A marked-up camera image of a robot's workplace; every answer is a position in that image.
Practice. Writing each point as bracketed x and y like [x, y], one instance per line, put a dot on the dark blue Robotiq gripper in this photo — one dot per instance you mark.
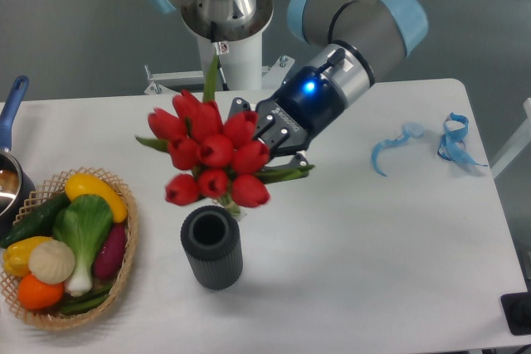
[306, 104]

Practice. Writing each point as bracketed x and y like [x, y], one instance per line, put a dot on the red tulip bouquet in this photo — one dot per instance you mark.
[217, 159]

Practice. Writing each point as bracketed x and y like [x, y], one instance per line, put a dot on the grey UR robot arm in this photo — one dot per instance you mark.
[359, 43]

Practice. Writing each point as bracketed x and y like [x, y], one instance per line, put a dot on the dark grey ribbed vase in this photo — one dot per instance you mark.
[211, 239]

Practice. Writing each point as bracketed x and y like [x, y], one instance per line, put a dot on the blue ribbon strip left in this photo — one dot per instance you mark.
[409, 130]

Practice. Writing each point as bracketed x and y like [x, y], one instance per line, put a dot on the blue ribbon strip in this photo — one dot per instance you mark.
[452, 146]
[409, 130]

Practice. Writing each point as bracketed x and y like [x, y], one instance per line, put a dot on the blue ribbon strip right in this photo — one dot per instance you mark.
[452, 146]

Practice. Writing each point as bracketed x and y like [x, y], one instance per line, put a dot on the purple sweet potato toy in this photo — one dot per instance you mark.
[110, 257]

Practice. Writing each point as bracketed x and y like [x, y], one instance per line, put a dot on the green bok choy toy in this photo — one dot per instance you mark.
[83, 226]

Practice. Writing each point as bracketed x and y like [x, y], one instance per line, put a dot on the woven wicker basket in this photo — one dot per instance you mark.
[53, 320]

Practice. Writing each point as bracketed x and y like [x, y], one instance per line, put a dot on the green pea pod toy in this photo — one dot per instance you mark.
[86, 302]

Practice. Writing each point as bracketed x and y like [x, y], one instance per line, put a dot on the dark green cucumber toy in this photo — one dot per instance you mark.
[38, 222]

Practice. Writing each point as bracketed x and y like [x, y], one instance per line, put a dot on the yellow bell pepper toy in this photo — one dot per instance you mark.
[16, 256]

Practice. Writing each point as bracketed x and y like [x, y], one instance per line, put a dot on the orange fruit toy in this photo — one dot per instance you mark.
[33, 294]

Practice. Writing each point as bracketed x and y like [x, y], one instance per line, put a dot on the black device at edge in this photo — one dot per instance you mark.
[516, 308]

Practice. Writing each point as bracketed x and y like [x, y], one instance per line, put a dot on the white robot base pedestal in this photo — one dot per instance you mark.
[241, 61]

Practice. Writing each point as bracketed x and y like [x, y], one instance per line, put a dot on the white metal frame bracket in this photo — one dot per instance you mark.
[273, 76]

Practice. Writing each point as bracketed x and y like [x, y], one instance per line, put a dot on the blue handled saucepan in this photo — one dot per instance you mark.
[16, 185]

